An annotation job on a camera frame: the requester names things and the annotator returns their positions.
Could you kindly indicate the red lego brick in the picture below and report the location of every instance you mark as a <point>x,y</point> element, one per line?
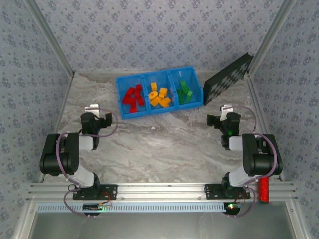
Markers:
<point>130,91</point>
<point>138,90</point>
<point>125,99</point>
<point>134,100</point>
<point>132,109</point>
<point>141,100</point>

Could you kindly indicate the blue three-compartment bin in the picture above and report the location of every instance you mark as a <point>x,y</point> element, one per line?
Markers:
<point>139,114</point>

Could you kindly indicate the square green lego brick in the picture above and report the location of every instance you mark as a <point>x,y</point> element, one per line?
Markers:
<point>180,92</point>

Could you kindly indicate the small orange lego brick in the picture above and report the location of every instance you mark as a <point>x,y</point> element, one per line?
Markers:
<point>165,105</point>

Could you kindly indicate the yellow round lego gear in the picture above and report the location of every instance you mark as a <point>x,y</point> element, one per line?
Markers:
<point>152,95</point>

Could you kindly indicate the small yellow lego brick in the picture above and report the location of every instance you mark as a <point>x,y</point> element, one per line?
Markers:
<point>163,91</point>

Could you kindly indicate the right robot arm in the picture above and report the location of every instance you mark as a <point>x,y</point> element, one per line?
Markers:
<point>261,159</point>

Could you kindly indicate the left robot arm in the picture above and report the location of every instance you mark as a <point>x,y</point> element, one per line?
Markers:
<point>59,159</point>

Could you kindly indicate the black checkered board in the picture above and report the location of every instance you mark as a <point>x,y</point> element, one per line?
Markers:
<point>224,82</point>

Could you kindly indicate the red glitter cylinder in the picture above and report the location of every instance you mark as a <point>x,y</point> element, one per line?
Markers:
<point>264,190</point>

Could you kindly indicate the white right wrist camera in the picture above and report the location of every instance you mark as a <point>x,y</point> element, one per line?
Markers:
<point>223,114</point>

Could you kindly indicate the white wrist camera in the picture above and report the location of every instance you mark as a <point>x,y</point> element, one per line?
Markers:
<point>91,108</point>
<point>223,114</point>

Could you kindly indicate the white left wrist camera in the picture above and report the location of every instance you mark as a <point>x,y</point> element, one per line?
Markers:
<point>91,108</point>

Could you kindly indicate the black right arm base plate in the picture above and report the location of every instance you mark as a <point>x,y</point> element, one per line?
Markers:
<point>211,191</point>

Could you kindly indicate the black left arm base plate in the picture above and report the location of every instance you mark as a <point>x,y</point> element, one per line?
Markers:
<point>109,193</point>

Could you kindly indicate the aluminium mounting rail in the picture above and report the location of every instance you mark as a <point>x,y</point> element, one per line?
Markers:
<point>159,191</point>

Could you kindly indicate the aluminium frame post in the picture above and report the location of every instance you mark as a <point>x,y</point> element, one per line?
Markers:
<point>269,37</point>
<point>52,37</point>

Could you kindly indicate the aluminium lower frame beam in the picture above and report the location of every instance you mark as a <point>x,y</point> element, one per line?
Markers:
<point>25,221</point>
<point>296,221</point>

